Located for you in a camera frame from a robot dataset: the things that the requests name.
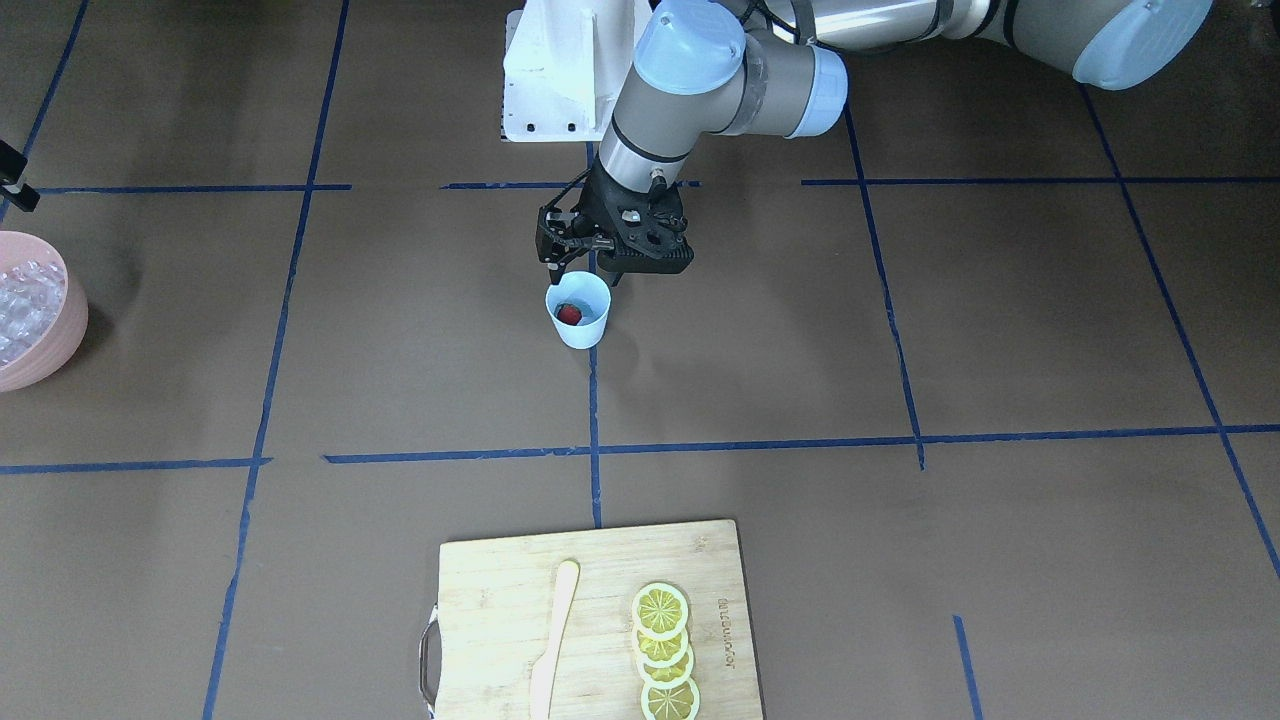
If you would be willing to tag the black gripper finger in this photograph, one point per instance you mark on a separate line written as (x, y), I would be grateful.
(13, 185)

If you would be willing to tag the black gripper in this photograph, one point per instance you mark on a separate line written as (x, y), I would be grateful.
(602, 207)

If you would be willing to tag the red strawberry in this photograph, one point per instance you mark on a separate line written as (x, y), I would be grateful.
(569, 314)

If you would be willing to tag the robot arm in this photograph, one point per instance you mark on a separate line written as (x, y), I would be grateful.
(645, 80)

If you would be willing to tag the light blue paper cup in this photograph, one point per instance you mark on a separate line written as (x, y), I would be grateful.
(592, 299)

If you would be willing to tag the clear ice cubes pile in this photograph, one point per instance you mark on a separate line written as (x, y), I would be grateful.
(32, 294)

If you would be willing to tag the pink bowl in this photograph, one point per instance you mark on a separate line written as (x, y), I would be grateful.
(65, 334)

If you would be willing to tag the yellow plastic knife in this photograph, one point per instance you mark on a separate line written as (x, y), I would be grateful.
(543, 671)

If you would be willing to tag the lemon slice nearest board centre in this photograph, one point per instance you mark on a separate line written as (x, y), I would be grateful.
(660, 611)

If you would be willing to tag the bamboo cutting board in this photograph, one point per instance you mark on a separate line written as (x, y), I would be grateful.
(493, 610)

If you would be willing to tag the lemon slice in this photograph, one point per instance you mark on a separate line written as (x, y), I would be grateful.
(660, 653)
(666, 677)

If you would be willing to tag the lemon slice nearest board edge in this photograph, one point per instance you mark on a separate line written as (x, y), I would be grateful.
(679, 702)

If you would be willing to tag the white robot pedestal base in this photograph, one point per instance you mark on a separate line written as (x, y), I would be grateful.
(564, 66)

